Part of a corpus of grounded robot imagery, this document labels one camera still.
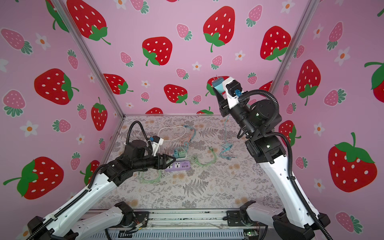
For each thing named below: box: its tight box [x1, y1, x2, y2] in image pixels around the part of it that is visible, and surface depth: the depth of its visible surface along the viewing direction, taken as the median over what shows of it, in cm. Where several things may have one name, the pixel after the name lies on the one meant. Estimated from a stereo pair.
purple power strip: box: [165, 160, 191, 172], surface depth 92 cm
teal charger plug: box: [212, 77, 225, 94], surface depth 50 cm
